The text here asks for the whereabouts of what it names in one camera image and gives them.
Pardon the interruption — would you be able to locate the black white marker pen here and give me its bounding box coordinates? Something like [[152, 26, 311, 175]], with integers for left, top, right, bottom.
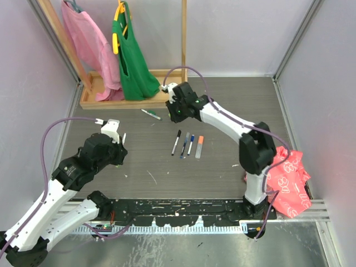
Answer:
[[171, 130, 181, 156]]

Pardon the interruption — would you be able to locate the white pen black tip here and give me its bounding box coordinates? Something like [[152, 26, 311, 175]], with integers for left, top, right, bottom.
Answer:
[[187, 141, 193, 156]]

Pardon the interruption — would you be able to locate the translucent highlighter body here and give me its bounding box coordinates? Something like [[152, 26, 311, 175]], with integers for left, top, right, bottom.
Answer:
[[195, 143, 202, 159]]

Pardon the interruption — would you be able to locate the blue pen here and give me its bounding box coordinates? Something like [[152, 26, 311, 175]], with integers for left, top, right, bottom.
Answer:
[[180, 139, 187, 159]]

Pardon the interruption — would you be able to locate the white pen green tip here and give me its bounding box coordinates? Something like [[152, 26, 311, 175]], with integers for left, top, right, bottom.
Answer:
[[116, 133, 128, 166]]

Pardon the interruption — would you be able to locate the orange highlighter cap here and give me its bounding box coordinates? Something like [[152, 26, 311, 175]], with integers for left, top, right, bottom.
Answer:
[[198, 136, 204, 145]]

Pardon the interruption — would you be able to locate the wooden clothes rack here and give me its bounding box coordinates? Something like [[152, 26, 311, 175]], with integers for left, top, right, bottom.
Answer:
[[39, 1, 187, 110]]

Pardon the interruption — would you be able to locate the green tank top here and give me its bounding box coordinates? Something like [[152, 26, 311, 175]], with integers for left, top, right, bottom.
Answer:
[[112, 2, 161, 101]]

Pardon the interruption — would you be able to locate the yellow hanger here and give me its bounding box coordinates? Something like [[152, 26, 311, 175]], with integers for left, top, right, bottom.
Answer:
[[112, 1, 134, 56]]

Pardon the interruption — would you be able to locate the pink shirt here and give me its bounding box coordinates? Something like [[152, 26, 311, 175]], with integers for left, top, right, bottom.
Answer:
[[61, 1, 125, 101]]

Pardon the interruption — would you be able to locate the red patterned cloth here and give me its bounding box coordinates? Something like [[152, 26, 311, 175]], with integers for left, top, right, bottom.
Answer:
[[242, 146, 312, 219]]

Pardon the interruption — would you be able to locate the blue grey hanger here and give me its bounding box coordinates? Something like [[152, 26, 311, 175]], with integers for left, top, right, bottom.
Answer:
[[64, 0, 83, 13]]

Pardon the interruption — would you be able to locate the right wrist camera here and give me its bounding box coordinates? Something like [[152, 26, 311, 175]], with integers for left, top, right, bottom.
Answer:
[[160, 82, 178, 103]]

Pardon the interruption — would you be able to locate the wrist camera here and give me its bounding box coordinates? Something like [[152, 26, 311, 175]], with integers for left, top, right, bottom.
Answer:
[[95, 118, 120, 144], [160, 82, 178, 103]]

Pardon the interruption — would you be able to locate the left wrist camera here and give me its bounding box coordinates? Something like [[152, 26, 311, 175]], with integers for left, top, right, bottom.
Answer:
[[95, 118, 120, 144]]

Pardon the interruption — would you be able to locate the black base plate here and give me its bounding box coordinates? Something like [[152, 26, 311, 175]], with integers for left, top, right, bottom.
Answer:
[[111, 199, 276, 227]]

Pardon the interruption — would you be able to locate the grey slotted cable duct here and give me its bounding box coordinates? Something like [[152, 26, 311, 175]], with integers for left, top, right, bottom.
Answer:
[[75, 224, 248, 235]]

